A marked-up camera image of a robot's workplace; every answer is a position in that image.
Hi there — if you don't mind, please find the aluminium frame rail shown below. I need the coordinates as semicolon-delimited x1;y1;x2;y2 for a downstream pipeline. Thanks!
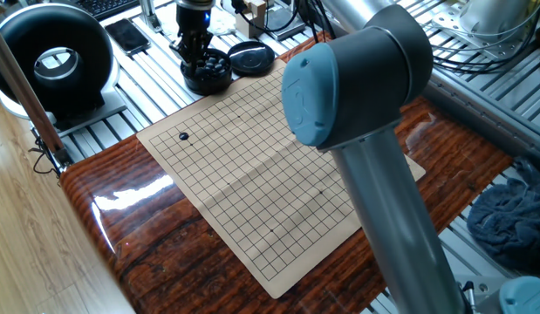
421;73;540;163

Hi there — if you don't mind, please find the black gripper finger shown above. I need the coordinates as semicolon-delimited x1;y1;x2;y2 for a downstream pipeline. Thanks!
194;33;214;66
171;35;196;78

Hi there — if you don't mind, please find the black ring-shaped device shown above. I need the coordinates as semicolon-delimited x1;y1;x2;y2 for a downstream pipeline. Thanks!
0;3;129;139

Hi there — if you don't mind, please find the black keyboard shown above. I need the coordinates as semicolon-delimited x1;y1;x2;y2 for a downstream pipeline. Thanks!
72;0;140;22

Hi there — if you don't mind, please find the aluminium upright post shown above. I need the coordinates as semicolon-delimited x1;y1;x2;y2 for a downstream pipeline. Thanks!
137;0;163;34

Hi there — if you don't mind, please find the brown wooden pole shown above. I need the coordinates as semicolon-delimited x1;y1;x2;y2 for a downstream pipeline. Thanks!
0;17;73;167

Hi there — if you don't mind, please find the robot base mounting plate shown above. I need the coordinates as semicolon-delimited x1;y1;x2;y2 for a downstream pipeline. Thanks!
453;273;502;314

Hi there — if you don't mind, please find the grey flat scale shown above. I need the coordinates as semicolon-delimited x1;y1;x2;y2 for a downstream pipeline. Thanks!
264;4;307;42

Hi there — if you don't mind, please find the perforated aluminium plate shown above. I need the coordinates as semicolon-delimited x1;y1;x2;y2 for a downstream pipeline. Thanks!
430;2;540;60

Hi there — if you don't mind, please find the dark blue towel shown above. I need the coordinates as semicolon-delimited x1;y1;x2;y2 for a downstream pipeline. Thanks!
466;155;540;275

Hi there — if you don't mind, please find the white crumpled cloth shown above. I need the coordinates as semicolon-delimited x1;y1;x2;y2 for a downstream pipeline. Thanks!
154;1;236;38

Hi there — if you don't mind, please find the grey rounded device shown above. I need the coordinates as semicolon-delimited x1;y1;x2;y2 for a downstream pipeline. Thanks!
459;0;533;31

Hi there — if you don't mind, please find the black smartphone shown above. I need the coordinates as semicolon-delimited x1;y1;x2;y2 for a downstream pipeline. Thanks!
104;17;153;57

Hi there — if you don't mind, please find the beige Go board mat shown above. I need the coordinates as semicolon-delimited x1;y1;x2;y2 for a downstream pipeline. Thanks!
136;59;427;300

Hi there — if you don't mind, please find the wooden block puzzle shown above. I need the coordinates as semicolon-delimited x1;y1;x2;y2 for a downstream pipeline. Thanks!
233;0;269;39

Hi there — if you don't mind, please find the black bowl lid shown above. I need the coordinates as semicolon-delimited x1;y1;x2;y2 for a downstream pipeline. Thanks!
228;40;277;78

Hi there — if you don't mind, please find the thin black wire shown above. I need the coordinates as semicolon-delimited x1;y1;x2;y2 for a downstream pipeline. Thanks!
27;135;64;176

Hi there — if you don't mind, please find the black bowl of stones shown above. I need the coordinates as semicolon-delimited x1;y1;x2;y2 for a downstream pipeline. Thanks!
180;47;235;97

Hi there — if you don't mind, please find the looped black cable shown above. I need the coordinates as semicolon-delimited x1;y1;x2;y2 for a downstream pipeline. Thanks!
429;24;540;76

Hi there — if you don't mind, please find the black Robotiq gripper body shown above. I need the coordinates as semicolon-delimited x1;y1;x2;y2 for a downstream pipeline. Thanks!
176;6;214;38

